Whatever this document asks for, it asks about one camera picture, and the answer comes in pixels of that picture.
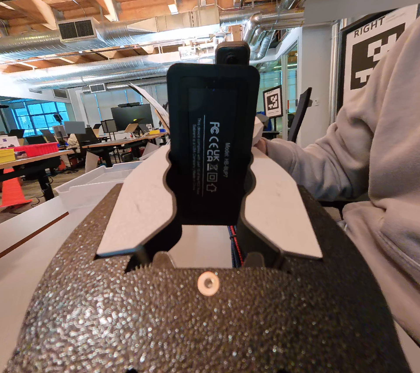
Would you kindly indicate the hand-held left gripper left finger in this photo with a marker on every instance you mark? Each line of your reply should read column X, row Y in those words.
column 131, row 208

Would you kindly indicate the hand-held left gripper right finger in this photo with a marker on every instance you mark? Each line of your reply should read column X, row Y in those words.
column 282, row 212

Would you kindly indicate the black usb hub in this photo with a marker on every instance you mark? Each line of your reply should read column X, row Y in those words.
column 213, row 149

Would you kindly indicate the person's right forearm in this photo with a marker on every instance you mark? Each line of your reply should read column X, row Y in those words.
column 328, row 163

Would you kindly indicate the white desk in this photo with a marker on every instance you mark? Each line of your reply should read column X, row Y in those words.
column 32, row 264

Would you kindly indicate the person's right hand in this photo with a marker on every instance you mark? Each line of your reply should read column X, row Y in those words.
column 261, row 145

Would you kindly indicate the clear white plastic bin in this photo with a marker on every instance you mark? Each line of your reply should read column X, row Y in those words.
column 92, row 185

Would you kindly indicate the printed marker sign on stand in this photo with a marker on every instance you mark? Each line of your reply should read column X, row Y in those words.
column 272, row 100

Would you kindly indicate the black monitor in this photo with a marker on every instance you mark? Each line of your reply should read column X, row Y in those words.
column 131, row 117

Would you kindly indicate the white printed card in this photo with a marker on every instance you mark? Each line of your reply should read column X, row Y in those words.
column 157, row 108

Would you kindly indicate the black office chair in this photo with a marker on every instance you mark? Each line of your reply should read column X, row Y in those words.
column 302, row 113

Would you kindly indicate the wooden work table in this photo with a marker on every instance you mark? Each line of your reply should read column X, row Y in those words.
column 32, row 160

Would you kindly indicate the person's torso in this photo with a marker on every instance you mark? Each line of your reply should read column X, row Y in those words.
column 387, row 248

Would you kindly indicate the red plastic bin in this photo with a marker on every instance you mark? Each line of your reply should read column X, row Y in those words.
column 36, row 149

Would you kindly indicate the orange traffic cone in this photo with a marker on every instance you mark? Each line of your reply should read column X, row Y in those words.
column 13, row 189

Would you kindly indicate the large paned window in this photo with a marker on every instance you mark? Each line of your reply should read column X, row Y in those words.
column 39, row 117

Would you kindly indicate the large printed marker sign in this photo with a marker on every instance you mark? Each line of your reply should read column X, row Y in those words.
column 364, row 51

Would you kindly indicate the yellow plastic bin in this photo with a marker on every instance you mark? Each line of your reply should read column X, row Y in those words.
column 6, row 155

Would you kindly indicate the ceiling vent box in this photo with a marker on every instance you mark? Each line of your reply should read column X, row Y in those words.
column 77, row 30

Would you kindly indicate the large silver air duct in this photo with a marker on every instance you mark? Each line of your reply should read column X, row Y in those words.
column 131, row 34

